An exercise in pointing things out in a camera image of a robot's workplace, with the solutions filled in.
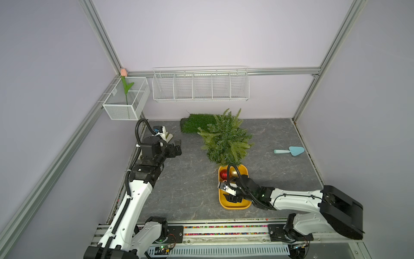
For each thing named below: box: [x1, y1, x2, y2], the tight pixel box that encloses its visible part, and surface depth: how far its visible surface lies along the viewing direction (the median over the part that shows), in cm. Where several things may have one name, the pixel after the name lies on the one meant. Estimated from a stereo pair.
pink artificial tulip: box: [120, 67, 135, 106], surface depth 92 cm
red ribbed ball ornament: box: [219, 169, 229, 181], surface depth 89 cm
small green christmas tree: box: [197, 107, 255, 167], surface depth 75 cm
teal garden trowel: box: [273, 146, 306, 157], surface depth 104 cm
